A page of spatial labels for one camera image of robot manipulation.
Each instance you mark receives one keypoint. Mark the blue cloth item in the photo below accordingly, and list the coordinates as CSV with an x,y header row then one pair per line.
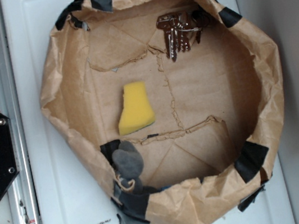
x,y
165,187

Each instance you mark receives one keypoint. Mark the aluminium rail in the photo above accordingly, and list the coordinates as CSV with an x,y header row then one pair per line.
x,y
21,193

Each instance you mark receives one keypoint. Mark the silver key bunch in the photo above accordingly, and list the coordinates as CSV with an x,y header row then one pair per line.
x,y
178,28

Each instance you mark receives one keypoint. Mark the yellow sponge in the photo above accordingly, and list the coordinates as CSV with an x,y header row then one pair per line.
x,y
137,112

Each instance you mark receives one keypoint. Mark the brown paper bag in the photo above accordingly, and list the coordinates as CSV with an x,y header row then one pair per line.
x,y
219,108

